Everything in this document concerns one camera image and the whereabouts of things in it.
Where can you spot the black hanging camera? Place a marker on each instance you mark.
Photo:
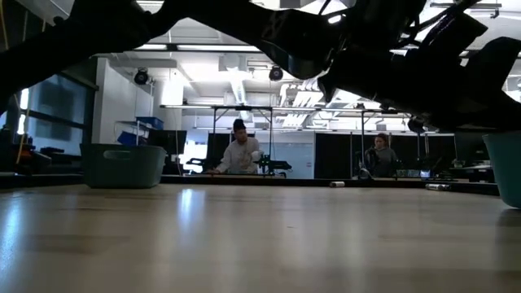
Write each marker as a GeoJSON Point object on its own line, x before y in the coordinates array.
{"type": "Point", "coordinates": [141, 76]}
{"type": "Point", "coordinates": [276, 73]}

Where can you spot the silver AA battery red end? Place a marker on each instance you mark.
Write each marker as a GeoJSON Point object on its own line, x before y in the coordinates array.
{"type": "Point", "coordinates": [337, 184]}

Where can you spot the long ceiling light strip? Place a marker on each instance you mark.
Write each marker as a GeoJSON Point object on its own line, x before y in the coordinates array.
{"type": "Point", "coordinates": [220, 47]}

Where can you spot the large glass window panel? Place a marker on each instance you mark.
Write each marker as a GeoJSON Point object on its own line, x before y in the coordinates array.
{"type": "Point", "coordinates": [57, 110]}

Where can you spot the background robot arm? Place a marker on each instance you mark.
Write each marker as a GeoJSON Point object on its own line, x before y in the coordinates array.
{"type": "Point", "coordinates": [274, 164]}

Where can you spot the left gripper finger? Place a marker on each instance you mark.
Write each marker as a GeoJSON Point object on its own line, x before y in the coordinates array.
{"type": "Point", "coordinates": [492, 65]}
{"type": "Point", "coordinates": [468, 116]}

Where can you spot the bright teal plastic bin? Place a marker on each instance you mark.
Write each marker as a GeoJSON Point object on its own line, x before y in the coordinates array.
{"type": "Point", "coordinates": [506, 171]}

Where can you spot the blue storage bin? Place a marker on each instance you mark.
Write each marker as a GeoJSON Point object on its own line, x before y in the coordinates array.
{"type": "Point", "coordinates": [128, 138]}
{"type": "Point", "coordinates": [150, 122]}

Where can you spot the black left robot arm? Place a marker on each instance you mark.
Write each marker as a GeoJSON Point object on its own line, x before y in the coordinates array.
{"type": "Point", "coordinates": [81, 32]}

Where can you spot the person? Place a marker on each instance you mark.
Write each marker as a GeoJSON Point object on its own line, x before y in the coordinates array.
{"type": "Point", "coordinates": [381, 158]}
{"type": "Point", "coordinates": [241, 156]}

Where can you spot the black computer monitor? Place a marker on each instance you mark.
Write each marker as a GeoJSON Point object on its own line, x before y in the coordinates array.
{"type": "Point", "coordinates": [472, 146]}
{"type": "Point", "coordinates": [169, 142]}

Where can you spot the dull teal plastic bin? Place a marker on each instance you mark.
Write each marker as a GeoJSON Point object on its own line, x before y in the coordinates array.
{"type": "Point", "coordinates": [134, 173]}

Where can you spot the black partition panel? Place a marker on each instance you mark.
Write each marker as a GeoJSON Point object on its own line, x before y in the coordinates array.
{"type": "Point", "coordinates": [215, 148]}

